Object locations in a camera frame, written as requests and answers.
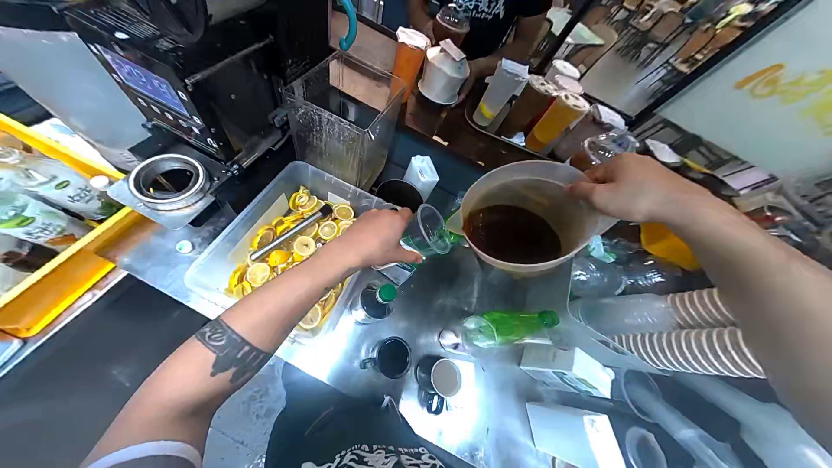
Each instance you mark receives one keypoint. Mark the person's left hand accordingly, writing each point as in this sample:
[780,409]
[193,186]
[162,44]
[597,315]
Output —
[377,238]

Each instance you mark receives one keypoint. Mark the person's right hand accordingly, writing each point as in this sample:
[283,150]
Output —
[630,187]

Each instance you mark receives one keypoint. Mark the person's right thumb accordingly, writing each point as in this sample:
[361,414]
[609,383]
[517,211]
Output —
[584,189]

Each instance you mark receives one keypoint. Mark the person's left fingers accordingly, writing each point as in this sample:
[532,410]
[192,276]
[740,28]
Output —
[401,215]

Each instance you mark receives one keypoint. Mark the person's right fingers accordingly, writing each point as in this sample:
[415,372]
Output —
[602,169]

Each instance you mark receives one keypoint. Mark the person's left thumb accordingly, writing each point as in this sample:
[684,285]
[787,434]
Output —
[408,255]

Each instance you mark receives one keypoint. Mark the clear plastic cup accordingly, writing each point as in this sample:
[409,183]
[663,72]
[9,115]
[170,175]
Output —
[429,234]

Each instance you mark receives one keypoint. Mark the translucent bucket with brown liquid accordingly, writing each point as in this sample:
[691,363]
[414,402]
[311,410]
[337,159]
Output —
[517,250]

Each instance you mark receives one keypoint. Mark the person's right forearm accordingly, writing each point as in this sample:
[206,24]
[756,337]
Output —
[760,266]

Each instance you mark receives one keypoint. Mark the person's left forearm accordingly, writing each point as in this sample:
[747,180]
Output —
[244,338]

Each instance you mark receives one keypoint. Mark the black cup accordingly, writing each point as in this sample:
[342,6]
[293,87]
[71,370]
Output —
[398,192]

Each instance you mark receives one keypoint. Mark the clear dome lid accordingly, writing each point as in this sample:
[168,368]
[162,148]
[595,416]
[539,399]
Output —
[611,146]

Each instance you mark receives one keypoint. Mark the small white carton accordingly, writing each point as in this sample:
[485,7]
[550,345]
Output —
[422,174]

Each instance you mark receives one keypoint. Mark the bottle with green cap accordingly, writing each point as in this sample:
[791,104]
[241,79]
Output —
[376,303]

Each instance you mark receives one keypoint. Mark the yellow-orange drink cup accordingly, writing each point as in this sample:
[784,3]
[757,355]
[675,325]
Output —
[556,123]

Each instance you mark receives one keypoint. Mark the brown drink cup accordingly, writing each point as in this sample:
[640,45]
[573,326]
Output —
[530,107]

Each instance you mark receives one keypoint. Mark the tall clear square container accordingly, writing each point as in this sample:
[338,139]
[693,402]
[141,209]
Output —
[331,143]

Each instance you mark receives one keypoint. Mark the yellow plastic container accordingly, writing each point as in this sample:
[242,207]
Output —
[669,244]

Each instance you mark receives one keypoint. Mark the silver metal muddler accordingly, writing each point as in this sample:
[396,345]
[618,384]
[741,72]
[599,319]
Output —
[290,233]

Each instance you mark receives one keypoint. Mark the dark serving tray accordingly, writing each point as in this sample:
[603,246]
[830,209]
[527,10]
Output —
[484,131]

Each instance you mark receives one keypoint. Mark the green plastic bottle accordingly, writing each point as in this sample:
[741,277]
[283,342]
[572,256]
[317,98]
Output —
[500,328]

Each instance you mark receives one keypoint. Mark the black mug with white inside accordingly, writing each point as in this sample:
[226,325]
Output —
[444,377]

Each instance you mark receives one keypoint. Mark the clear cup with yellow bottom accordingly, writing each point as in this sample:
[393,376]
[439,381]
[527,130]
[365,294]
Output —
[498,94]

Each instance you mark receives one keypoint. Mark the pile of lemon slices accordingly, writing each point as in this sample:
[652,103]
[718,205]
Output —
[279,257]

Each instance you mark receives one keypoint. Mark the group of chairs and tables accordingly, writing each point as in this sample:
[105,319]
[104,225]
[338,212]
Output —
[656,39]

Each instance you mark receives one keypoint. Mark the white lidded round container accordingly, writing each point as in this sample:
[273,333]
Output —
[443,77]

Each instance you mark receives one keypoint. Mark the orange drink cup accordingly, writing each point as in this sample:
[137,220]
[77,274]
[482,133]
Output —
[408,58]

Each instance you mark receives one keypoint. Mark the glass panel with yellow writing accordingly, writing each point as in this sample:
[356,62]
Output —
[747,84]

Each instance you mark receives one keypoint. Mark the person's body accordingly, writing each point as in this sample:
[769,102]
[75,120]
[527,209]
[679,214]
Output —
[344,422]

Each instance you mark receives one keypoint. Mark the white box with green print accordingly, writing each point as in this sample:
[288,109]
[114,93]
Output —
[565,370]

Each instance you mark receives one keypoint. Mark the clear plastic storage tub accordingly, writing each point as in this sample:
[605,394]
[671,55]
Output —
[224,260]

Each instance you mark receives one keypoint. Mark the stack of striped cups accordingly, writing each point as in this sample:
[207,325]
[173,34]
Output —
[695,351]

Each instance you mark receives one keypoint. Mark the drink cup with clear lid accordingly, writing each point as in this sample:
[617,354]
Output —
[450,25]

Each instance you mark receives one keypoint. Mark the black cup sealing machine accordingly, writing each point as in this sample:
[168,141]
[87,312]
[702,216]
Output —
[240,84]

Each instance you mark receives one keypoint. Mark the small green-white bottle cap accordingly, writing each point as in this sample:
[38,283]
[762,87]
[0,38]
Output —
[184,247]

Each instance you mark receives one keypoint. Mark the plain white box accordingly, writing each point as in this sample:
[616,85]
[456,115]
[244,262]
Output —
[572,435]

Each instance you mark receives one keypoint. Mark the clear tall cups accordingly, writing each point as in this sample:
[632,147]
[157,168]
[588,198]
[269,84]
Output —
[689,422]

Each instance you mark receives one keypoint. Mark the yellow crate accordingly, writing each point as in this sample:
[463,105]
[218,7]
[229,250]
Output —
[71,279]

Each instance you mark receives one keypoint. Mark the group of bottles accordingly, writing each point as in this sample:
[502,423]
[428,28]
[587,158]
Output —
[45,201]

